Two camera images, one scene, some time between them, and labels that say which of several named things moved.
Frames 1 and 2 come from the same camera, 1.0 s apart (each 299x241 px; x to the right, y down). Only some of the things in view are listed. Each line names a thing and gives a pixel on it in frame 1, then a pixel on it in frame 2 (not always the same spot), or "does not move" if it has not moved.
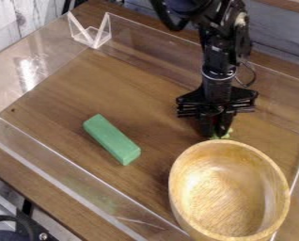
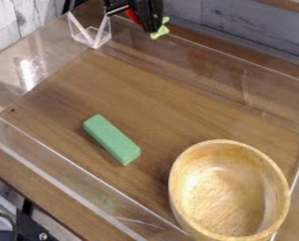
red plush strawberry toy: x=214 y=134 → x=132 y=13
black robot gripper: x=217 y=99 → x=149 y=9
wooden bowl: x=229 y=192 does not move
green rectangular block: x=112 y=140 does not move
